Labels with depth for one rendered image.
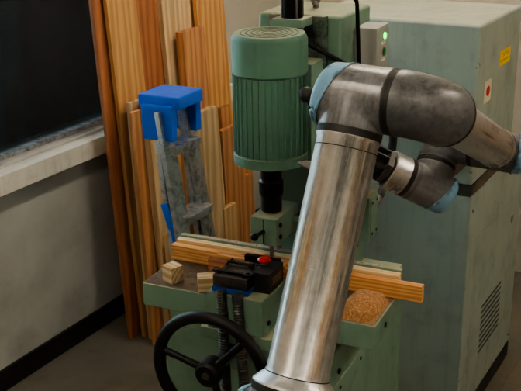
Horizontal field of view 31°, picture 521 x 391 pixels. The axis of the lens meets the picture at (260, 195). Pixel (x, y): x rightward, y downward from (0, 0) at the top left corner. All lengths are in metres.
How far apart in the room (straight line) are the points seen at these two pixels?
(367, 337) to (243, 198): 2.20
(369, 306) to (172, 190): 1.17
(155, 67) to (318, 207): 2.37
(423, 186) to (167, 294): 0.68
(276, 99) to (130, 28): 1.67
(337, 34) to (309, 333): 0.92
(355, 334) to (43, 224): 1.84
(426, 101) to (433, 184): 0.55
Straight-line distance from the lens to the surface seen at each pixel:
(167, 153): 3.08
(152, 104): 3.08
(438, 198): 2.11
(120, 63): 3.65
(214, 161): 3.93
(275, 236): 2.22
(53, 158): 3.56
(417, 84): 1.58
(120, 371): 3.75
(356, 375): 2.38
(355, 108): 1.59
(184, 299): 2.27
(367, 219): 2.34
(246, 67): 2.09
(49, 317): 3.81
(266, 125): 2.11
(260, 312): 2.07
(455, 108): 1.60
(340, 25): 2.28
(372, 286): 2.23
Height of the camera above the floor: 1.87
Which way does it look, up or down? 20 degrees down
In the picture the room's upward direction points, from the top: 1 degrees counter-clockwise
